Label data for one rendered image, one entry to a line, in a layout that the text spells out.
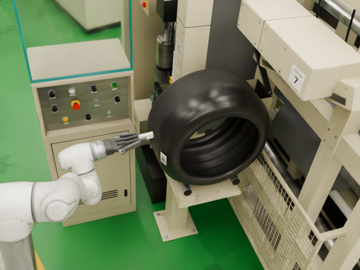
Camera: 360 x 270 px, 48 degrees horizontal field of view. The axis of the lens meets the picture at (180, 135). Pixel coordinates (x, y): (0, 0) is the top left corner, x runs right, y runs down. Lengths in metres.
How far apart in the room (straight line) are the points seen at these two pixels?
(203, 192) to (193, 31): 0.88
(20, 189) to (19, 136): 2.57
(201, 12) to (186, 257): 1.74
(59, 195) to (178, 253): 1.79
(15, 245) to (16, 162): 2.27
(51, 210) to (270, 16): 1.19
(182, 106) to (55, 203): 0.78
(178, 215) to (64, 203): 1.72
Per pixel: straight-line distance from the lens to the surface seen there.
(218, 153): 2.34
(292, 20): 1.86
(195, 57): 2.07
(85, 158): 1.89
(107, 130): 2.55
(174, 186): 2.24
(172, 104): 1.88
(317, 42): 1.73
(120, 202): 3.07
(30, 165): 3.65
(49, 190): 1.36
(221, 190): 2.33
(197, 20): 1.97
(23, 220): 1.39
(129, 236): 3.08
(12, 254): 1.50
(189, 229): 3.11
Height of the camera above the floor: 2.56
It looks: 42 degrees down
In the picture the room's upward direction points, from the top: 5 degrees clockwise
